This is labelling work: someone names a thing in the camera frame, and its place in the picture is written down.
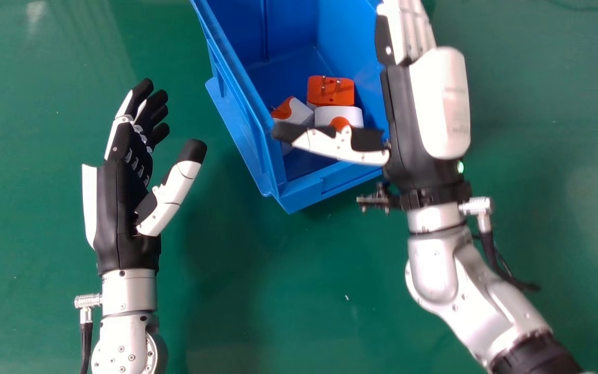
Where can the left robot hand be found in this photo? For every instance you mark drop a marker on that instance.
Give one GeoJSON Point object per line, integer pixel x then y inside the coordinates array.
{"type": "Point", "coordinates": [120, 208]}

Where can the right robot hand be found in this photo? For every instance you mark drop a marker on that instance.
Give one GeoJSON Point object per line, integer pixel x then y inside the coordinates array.
{"type": "Point", "coordinates": [423, 124]}

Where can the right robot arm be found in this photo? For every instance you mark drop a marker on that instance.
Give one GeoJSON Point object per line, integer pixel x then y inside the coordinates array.
{"type": "Point", "coordinates": [478, 296]}

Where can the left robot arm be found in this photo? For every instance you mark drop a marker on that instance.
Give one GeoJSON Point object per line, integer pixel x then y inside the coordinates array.
{"type": "Point", "coordinates": [125, 322]}

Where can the white-and-orange plug adapter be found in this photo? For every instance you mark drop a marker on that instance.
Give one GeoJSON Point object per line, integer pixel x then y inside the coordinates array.
{"type": "Point", "coordinates": [331, 91]}
{"type": "Point", "coordinates": [338, 118]}
{"type": "Point", "coordinates": [293, 118]}

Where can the blue plastic bin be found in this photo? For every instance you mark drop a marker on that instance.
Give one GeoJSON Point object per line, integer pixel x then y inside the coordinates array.
{"type": "Point", "coordinates": [283, 78]}

